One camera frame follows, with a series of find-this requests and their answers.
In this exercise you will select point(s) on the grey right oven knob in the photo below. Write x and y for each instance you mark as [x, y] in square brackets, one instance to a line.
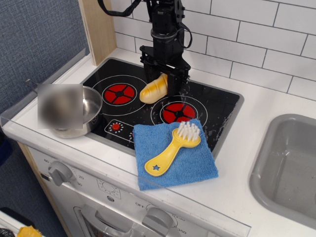
[158, 221]

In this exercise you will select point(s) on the stainless steel pot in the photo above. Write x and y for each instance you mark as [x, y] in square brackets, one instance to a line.
[67, 110]

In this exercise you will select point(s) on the yellow object at corner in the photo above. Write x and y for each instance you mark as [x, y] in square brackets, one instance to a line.
[29, 231]

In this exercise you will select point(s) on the grey left oven knob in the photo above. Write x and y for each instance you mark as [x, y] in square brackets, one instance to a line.
[59, 173]

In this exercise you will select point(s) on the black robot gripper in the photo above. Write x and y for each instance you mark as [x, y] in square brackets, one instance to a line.
[165, 56]

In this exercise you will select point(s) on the white toy oven front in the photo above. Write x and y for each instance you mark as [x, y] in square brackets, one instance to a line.
[91, 207]

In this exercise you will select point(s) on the yellow dish brush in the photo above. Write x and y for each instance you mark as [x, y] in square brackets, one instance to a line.
[186, 135]

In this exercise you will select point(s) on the grey sink basin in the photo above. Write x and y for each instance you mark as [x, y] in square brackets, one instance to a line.
[283, 179]

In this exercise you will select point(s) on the light wooden post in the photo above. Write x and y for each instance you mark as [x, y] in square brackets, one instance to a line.
[99, 29]

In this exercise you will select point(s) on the black toy stovetop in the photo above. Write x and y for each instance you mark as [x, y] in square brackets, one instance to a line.
[120, 83]

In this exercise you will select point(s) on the grey oven knob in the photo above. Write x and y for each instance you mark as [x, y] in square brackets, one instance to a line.
[158, 221]
[59, 173]

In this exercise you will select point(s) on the yellow toy hotdog bun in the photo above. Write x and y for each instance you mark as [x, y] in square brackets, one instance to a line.
[155, 90]

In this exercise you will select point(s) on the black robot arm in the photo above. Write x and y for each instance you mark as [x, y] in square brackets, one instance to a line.
[168, 33]

